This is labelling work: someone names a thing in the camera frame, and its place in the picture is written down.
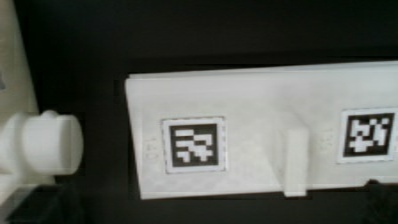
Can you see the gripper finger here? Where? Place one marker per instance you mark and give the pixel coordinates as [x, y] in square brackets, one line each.
[380, 203]

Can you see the white cabinet body box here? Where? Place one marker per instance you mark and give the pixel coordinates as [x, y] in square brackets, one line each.
[41, 140]

